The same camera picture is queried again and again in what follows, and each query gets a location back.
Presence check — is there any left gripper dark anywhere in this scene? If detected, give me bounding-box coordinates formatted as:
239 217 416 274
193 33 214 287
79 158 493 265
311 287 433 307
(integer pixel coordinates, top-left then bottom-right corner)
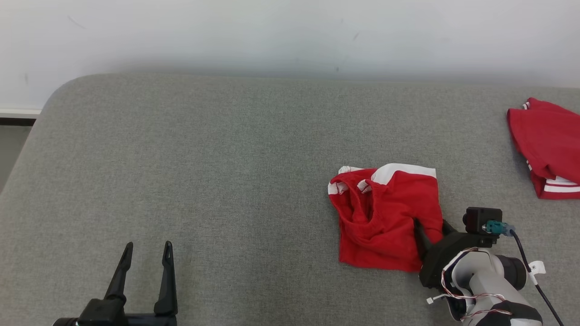
52 241 178 326

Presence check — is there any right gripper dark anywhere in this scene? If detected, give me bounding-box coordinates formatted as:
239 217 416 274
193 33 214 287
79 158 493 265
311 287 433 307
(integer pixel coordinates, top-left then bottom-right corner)
413 218 498 289

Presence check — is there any red shorts Bulls print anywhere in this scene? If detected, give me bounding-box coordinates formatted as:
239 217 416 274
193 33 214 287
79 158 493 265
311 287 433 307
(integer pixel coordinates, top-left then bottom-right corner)
328 163 445 273

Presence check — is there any red jersey number 23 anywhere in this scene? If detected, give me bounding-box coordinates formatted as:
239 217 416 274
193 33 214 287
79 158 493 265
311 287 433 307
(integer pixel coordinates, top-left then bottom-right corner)
507 97 580 200

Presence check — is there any grey fabric sofa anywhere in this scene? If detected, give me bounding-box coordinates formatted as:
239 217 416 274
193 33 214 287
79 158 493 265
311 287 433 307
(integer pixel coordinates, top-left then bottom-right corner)
0 72 580 326

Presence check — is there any white and black baseboard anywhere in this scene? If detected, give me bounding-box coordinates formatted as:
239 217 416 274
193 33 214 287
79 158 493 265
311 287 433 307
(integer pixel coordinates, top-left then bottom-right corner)
0 108 42 126

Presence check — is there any red white wire bundle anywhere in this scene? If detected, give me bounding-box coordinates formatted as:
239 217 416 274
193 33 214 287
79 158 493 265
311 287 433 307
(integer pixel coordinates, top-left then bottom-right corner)
426 260 512 322

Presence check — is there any white cable tag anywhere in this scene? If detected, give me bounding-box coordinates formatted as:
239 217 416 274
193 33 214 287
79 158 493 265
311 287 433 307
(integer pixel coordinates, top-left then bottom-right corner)
527 260 546 286

